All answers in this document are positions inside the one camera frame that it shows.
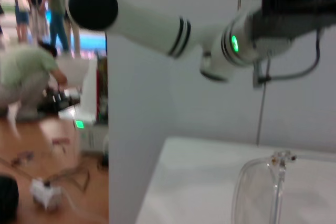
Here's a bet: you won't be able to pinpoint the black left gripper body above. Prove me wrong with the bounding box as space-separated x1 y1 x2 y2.
249 6 336 58

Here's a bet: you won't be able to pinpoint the clear white glasses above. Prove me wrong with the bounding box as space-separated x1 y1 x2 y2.
230 149 299 224

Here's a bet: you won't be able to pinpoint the white machine with green light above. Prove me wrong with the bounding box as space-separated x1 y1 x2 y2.
57 58 110 154

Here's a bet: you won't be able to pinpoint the standing person in green shirt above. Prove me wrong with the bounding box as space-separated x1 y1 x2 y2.
48 0 71 53

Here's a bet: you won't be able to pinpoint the standing person in black shirt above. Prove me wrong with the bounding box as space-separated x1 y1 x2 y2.
27 0 50 44

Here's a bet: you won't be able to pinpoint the brown cardboard box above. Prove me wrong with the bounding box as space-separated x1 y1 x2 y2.
39 118 80 169

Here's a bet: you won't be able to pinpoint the crouching person in green shirt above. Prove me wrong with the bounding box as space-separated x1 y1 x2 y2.
0 42 68 123

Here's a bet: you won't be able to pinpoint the standing person in blue shorts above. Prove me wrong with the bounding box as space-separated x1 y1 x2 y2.
12 0 32 43

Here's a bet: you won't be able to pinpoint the small white device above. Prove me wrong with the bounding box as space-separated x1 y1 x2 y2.
29 177 63 211

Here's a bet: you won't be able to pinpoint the black round object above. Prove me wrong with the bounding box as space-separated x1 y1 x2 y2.
0 174 20 224

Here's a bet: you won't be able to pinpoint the left silver plug with cable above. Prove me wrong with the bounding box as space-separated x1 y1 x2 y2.
251 28 322 89

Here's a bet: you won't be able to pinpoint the dark loose cables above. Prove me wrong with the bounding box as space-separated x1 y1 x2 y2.
0 150 92 194

